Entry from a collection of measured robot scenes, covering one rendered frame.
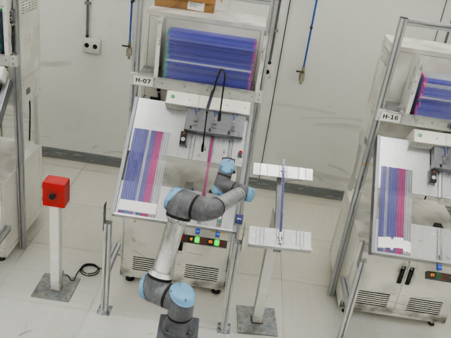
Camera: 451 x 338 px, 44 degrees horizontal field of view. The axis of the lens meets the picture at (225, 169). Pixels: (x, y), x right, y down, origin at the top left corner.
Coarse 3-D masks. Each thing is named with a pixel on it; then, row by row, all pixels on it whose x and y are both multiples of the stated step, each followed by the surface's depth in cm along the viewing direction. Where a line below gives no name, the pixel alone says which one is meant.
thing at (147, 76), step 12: (240, 0) 300; (252, 0) 300; (264, 0) 299; (156, 36) 305; (264, 36) 301; (156, 48) 308; (264, 48) 304; (156, 60) 311; (144, 72) 320; (156, 72) 314; (144, 84) 322; (204, 84) 315; (252, 84) 326; (228, 276) 333; (108, 312) 337; (228, 324) 341
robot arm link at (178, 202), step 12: (168, 192) 247; (180, 192) 245; (192, 192) 246; (168, 204) 245; (180, 204) 243; (192, 204) 241; (168, 216) 245; (180, 216) 244; (168, 228) 246; (180, 228) 246; (168, 240) 246; (180, 240) 249; (168, 252) 247; (156, 264) 248; (168, 264) 248; (144, 276) 251; (156, 276) 246; (168, 276) 249; (144, 288) 248; (156, 288) 246; (156, 300) 246
